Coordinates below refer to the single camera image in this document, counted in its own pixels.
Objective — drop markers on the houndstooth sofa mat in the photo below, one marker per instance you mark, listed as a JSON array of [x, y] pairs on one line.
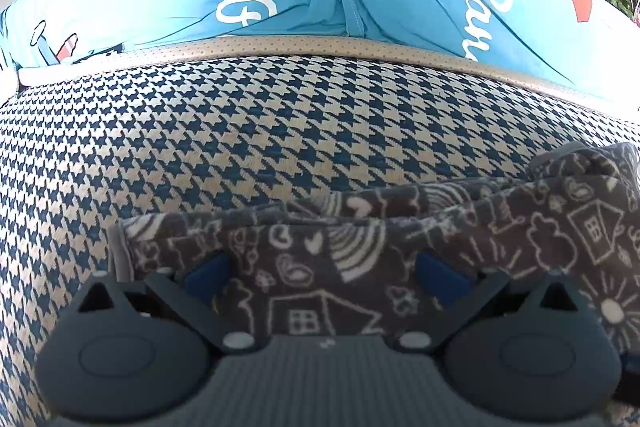
[[200, 147]]

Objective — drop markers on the grey doodle-print fleece jacket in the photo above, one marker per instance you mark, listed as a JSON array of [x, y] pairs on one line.
[[325, 257]]

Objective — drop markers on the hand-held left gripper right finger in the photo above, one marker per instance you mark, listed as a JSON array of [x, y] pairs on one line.
[[442, 277]]

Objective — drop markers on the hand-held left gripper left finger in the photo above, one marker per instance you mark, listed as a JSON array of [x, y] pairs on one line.
[[207, 274]]

